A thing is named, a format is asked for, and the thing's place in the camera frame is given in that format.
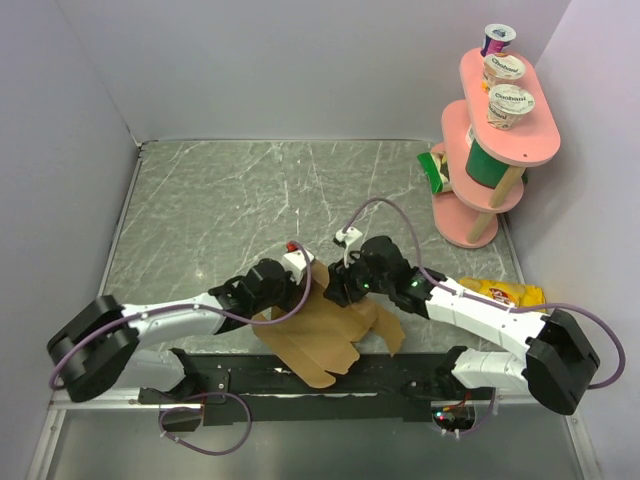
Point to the brown cardboard box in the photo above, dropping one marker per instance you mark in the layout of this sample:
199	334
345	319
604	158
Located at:
318	343

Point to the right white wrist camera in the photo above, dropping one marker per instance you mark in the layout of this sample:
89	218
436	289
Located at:
350	240

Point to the yellow chip bag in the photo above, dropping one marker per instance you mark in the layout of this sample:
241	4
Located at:
518	294

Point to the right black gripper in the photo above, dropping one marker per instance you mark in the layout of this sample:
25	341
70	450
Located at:
339	279

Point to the green snack bag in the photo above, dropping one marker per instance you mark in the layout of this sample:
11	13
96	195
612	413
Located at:
435	166

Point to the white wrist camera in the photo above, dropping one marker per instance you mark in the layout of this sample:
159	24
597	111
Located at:
297	260
350	240

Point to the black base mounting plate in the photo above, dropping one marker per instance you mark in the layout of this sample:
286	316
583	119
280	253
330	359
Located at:
231	388

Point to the green cylindrical can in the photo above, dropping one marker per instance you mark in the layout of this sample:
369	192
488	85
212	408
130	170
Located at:
482	167

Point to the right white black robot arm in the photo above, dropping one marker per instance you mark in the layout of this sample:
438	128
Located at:
542	353

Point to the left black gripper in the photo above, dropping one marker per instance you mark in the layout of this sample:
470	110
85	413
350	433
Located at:
294	289

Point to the pink three-tier shelf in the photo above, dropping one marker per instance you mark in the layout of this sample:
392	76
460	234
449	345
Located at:
467	215

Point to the front Chobani yogurt cup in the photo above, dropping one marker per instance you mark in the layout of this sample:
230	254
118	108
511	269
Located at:
508	103

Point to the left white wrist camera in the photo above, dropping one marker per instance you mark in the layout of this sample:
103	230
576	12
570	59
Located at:
297	260

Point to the middle Chobani yogurt cup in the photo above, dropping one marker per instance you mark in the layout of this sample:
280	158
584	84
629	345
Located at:
501	69

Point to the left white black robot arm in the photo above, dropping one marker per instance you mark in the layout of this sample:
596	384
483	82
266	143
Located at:
93	351

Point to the purple lid yogurt cup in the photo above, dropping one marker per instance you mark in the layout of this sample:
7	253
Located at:
497	38

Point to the chobani yogurt cup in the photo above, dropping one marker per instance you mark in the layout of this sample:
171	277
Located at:
501	69
508	103

